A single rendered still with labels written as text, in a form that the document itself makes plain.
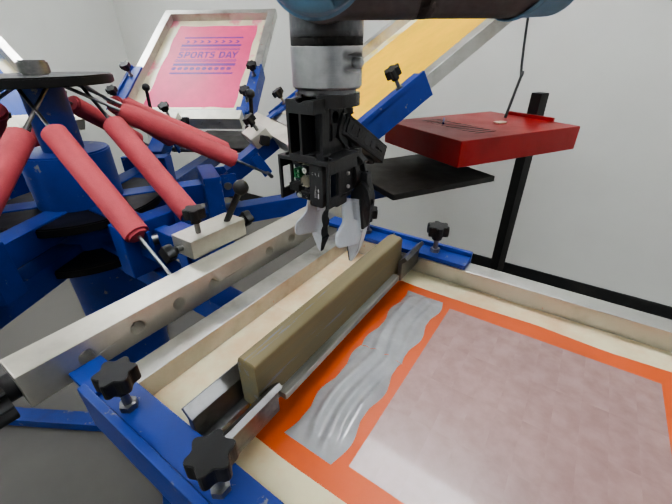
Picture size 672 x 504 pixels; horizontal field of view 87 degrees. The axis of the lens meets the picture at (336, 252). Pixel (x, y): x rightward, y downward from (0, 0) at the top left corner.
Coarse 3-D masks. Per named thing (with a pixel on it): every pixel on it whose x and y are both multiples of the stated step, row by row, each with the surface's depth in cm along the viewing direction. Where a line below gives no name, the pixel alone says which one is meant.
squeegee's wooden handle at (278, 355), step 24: (384, 240) 65; (360, 264) 58; (384, 264) 62; (336, 288) 52; (360, 288) 57; (312, 312) 47; (336, 312) 52; (264, 336) 43; (288, 336) 43; (312, 336) 48; (240, 360) 40; (264, 360) 40; (288, 360) 44; (264, 384) 41
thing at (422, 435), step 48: (432, 384) 50; (384, 432) 43; (432, 432) 43; (480, 432) 43; (528, 432) 43; (336, 480) 39; (384, 480) 39; (432, 480) 39; (480, 480) 38; (528, 480) 38; (576, 480) 38; (624, 480) 38
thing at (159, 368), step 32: (320, 256) 74; (256, 288) 64; (288, 288) 68; (480, 288) 69; (512, 288) 65; (544, 288) 64; (224, 320) 56; (576, 320) 61; (608, 320) 58; (640, 320) 56; (160, 352) 50; (192, 352) 52; (160, 384) 49
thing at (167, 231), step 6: (180, 222) 77; (168, 228) 74; (174, 228) 74; (180, 228) 74; (162, 234) 73; (168, 234) 72; (162, 240) 74; (168, 240) 72; (222, 246) 67; (210, 252) 65; (198, 258) 68
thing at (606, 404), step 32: (416, 288) 70; (448, 320) 61; (480, 320) 61; (512, 320) 61; (416, 352) 55; (448, 352) 55; (480, 352) 55; (512, 352) 55; (544, 352) 55; (576, 352) 55; (608, 352) 55; (448, 384) 50; (480, 384) 50; (512, 384) 50; (544, 384) 50; (576, 384) 50; (608, 384) 50; (640, 384) 49; (544, 416) 45; (576, 416) 45; (608, 416) 45; (640, 416) 45; (608, 448) 42; (640, 448) 42
